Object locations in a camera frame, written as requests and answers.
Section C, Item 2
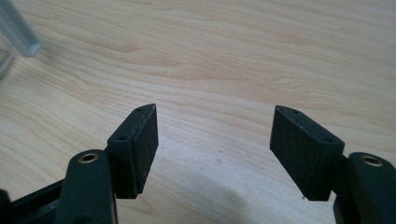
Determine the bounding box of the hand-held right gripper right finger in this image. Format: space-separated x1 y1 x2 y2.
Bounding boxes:
269 105 346 202

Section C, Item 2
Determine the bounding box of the clear plastic container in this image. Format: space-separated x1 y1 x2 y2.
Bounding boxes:
0 0 42 81

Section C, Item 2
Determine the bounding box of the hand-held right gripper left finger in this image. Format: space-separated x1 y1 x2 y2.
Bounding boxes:
106 103 160 200

